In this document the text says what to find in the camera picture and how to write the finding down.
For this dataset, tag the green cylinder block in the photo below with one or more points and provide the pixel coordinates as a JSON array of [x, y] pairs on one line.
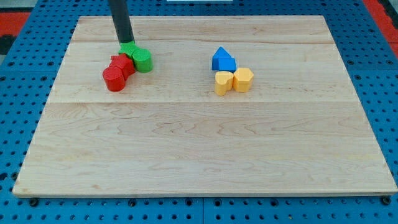
[[142, 59]]

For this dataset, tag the yellow hexagon block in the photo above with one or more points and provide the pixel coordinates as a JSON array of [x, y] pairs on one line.
[[242, 80]]

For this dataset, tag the yellow heart block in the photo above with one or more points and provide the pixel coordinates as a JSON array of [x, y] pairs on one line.
[[223, 82]]

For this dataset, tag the light wooden board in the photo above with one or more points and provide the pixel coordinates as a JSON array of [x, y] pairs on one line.
[[300, 131]]

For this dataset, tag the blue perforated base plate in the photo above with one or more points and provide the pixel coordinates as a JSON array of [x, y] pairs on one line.
[[31, 65]]

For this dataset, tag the green star block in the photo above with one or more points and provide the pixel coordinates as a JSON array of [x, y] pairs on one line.
[[128, 48]]

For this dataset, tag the blue triangle block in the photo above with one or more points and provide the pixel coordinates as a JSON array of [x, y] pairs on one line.
[[220, 53]]

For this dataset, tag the red star block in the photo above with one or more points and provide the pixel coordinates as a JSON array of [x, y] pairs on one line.
[[123, 62]]

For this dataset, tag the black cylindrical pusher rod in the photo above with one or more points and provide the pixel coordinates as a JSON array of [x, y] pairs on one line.
[[121, 20]]

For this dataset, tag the red cylinder block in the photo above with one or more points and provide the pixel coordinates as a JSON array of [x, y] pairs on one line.
[[114, 78]]

